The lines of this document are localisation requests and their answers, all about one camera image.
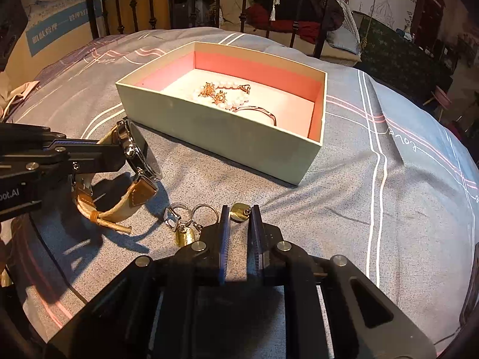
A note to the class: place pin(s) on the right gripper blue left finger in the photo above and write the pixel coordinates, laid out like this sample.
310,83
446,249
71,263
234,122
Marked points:
219,248

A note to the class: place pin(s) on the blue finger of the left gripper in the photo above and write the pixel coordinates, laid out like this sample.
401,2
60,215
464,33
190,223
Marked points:
70,142
91,158

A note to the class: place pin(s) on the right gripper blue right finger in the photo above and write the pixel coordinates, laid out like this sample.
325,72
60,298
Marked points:
262,241

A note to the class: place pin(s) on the thin silver bangle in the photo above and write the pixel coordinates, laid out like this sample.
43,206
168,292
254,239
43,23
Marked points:
253,108

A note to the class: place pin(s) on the gold flower brooch cluster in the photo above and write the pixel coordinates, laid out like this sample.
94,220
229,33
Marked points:
218,94

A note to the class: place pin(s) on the open pink-lined cardboard box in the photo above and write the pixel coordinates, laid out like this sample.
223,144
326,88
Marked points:
162,95

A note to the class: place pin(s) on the red cloth on chair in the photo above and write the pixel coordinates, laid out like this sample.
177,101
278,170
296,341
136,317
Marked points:
257,17

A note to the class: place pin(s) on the white wicker hanging chair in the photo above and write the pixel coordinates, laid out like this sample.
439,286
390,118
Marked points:
297,24

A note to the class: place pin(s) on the dark green patterned sofa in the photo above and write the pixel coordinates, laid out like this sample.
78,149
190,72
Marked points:
397,63

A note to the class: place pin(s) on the pink stool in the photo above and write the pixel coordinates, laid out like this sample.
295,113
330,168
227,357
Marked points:
438,103

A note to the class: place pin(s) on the black iron bed frame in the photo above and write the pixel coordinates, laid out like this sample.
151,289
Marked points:
118,17

